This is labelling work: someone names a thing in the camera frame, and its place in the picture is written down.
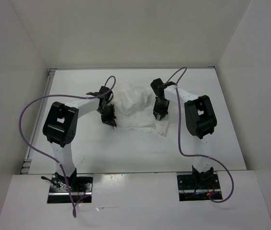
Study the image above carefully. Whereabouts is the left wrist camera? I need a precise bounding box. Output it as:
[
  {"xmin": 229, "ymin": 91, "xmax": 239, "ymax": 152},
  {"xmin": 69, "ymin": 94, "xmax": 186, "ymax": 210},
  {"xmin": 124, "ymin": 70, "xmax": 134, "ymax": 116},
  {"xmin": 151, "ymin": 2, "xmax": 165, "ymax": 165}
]
[{"xmin": 99, "ymin": 86, "xmax": 114, "ymax": 103}]

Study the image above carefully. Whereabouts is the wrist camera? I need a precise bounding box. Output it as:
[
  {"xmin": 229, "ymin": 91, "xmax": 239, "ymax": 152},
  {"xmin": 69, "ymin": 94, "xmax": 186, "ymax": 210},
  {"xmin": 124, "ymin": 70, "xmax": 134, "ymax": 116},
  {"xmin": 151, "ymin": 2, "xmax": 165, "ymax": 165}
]
[
  {"xmin": 99, "ymin": 86, "xmax": 114, "ymax": 103},
  {"xmin": 150, "ymin": 78, "xmax": 164, "ymax": 98}
]

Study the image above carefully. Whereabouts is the white skirt cloth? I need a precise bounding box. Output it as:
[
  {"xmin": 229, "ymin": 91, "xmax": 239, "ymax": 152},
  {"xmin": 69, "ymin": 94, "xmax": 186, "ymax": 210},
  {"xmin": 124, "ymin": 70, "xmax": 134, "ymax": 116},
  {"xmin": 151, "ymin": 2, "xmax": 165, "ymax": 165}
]
[{"xmin": 112, "ymin": 80, "xmax": 169, "ymax": 136}]

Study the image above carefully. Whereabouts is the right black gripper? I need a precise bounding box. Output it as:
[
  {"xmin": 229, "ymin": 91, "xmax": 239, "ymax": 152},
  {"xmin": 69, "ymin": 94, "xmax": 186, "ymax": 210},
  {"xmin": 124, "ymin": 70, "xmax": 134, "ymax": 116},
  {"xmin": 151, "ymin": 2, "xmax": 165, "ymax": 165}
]
[{"xmin": 153, "ymin": 97, "xmax": 170, "ymax": 119}]

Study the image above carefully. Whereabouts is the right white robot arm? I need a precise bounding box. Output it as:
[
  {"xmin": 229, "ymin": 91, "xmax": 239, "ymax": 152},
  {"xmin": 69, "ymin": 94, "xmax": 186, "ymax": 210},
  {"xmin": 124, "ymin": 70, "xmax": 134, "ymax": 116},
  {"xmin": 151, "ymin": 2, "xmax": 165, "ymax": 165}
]
[{"xmin": 151, "ymin": 79, "xmax": 217, "ymax": 188}]

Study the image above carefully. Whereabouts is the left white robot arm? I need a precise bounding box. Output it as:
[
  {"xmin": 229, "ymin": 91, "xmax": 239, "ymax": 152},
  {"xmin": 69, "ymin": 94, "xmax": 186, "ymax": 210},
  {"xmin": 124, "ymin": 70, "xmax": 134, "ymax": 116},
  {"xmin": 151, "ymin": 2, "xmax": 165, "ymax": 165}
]
[{"xmin": 43, "ymin": 86, "xmax": 117, "ymax": 192}]

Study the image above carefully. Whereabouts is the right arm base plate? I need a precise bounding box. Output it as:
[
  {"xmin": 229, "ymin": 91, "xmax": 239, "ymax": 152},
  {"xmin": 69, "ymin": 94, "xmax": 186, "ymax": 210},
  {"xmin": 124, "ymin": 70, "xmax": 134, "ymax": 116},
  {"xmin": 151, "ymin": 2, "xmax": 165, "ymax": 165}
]
[{"xmin": 177, "ymin": 173, "xmax": 223, "ymax": 202}]

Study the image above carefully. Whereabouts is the purple cable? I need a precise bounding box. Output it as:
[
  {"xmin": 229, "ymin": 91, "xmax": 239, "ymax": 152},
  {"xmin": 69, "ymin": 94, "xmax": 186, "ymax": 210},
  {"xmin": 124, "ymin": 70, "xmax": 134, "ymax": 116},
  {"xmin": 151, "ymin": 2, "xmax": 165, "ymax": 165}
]
[
  {"xmin": 19, "ymin": 76, "xmax": 117, "ymax": 218},
  {"xmin": 165, "ymin": 66, "xmax": 235, "ymax": 204}
]

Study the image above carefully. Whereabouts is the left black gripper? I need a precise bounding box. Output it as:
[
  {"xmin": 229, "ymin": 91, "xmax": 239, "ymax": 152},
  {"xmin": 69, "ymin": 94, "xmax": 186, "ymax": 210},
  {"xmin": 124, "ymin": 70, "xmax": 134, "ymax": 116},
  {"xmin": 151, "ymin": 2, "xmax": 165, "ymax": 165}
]
[{"xmin": 97, "ymin": 103, "xmax": 116, "ymax": 127}]

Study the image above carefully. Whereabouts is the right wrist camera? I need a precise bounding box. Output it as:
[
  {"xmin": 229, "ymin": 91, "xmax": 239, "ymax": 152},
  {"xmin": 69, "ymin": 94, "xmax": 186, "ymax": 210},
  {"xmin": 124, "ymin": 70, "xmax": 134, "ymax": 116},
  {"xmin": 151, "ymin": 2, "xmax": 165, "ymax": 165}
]
[{"xmin": 150, "ymin": 78, "xmax": 164, "ymax": 98}]

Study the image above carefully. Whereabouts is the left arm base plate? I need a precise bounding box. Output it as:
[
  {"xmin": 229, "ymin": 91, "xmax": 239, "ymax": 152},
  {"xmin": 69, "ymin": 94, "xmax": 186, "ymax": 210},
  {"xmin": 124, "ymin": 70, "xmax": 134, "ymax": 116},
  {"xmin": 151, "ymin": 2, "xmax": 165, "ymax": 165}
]
[{"xmin": 47, "ymin": 174, "xmax": 93, "ymax": 204}]

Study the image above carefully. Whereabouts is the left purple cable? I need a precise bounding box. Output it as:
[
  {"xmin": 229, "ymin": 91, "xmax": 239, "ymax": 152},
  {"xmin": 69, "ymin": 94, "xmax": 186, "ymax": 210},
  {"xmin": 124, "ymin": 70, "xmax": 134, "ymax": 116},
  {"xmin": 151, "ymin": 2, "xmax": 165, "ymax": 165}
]
[{"xmin": 19, "ymin": 76, "xmax": 117, "ymax": 218}]

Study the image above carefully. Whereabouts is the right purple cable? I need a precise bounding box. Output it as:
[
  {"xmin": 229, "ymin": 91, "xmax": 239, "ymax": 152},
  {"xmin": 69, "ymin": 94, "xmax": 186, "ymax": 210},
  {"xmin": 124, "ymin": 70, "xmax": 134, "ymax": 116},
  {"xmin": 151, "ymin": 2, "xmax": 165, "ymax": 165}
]
[{"xmin": 165, "ymin": 66, "xmax": 235, "ymax": 204}]

